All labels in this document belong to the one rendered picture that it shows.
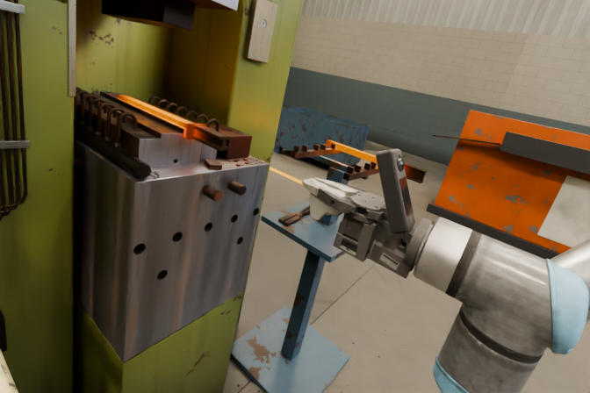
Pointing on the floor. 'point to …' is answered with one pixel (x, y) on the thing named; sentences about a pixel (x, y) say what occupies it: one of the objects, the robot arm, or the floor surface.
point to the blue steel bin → (319, 132)
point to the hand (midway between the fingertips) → (310, 180)
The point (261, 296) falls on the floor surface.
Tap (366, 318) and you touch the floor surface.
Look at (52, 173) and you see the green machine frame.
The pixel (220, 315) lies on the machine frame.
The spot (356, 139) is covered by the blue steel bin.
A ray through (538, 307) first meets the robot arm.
